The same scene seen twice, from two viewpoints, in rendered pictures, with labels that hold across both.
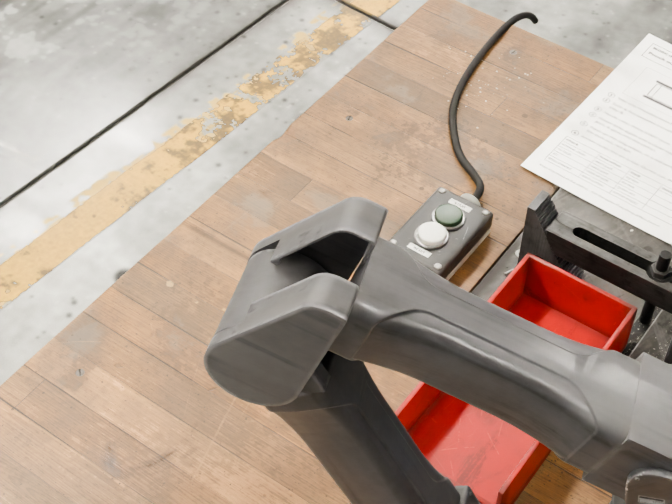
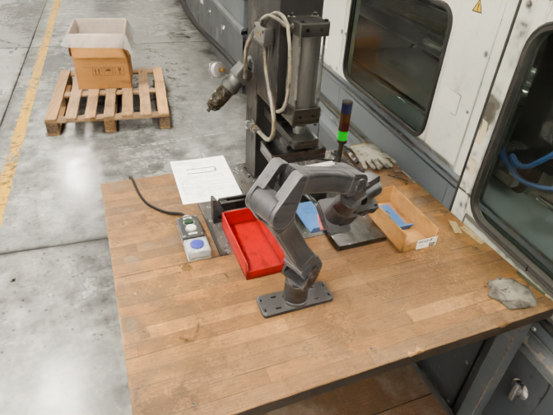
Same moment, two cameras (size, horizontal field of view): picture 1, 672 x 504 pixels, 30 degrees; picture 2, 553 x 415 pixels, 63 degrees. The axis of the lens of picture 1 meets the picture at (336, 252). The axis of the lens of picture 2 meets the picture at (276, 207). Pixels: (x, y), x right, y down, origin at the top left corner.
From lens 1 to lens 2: 0.70 m
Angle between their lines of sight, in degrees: 44
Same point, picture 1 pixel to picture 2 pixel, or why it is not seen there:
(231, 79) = not seen: outside the picture
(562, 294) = (235, 217)
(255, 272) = (260, 195)
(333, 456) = (291, 240)
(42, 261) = not seen: outside the picture
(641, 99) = (188, 174)
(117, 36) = not seen: outside the picture
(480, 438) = (258, 258)
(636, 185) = (213, 191)
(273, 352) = (290, 202)
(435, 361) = (318, 182)
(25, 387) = (133, 349)
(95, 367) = (146, 327)
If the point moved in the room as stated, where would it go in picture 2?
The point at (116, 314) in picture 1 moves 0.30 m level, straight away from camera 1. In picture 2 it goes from (131, 312) to (33, 281)
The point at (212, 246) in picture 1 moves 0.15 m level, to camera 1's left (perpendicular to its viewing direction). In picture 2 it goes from (132, 277) to (86, 310)
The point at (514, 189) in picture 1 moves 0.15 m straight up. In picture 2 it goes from (188, 210) to (186, 171)
